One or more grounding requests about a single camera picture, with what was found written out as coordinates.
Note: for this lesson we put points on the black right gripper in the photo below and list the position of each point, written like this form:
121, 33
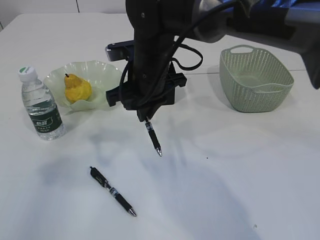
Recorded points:
129, 95

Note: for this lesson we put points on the black pen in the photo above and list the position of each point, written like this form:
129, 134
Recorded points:
153, 137
97, 175

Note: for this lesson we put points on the yellow pear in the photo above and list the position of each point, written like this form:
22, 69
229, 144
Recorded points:
76, 88

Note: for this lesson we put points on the clear water bottle green label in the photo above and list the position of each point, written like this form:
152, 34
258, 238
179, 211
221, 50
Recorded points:
40, 105

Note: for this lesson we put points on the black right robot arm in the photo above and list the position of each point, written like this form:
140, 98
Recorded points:
149, 79

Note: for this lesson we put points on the black square pen holder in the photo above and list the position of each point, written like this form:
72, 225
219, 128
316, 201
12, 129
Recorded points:
170, 96

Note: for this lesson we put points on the green wavy glass plate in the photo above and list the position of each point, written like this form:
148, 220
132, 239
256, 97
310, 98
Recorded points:
101, 76

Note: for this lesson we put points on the green woven plastic basket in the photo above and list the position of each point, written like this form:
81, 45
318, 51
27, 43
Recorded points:
253, 79

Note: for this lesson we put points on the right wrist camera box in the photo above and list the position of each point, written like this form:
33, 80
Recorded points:
120, 51

